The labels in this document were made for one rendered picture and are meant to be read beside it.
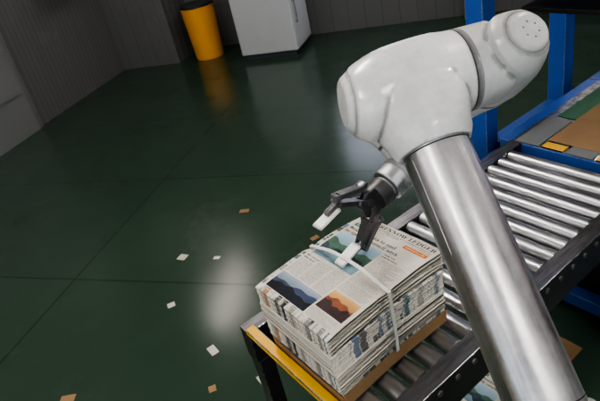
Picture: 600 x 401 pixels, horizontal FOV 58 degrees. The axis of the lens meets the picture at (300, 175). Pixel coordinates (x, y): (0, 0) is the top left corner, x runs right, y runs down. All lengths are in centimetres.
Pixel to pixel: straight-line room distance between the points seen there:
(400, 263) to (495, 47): 67
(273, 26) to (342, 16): 109
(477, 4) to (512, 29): 142
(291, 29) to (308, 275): 546
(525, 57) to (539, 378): 43
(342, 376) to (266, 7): 572
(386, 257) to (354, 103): 66
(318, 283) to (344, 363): 19
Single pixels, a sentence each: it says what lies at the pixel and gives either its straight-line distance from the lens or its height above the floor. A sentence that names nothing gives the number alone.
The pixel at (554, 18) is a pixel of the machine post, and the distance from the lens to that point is 282.
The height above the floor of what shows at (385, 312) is 98.
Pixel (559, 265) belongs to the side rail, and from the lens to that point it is 172.
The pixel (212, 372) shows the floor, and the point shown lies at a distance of 269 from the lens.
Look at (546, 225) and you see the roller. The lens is 188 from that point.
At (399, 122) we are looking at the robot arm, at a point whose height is 157.
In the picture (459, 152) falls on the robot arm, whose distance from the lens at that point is 78.
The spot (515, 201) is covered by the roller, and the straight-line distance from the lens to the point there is 199.
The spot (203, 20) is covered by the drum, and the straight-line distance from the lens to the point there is 734.
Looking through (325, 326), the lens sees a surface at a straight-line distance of 124.
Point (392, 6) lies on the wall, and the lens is 726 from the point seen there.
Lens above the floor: 189
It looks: 29 degrees down
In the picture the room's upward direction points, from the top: 13 degrees counter-clockwise
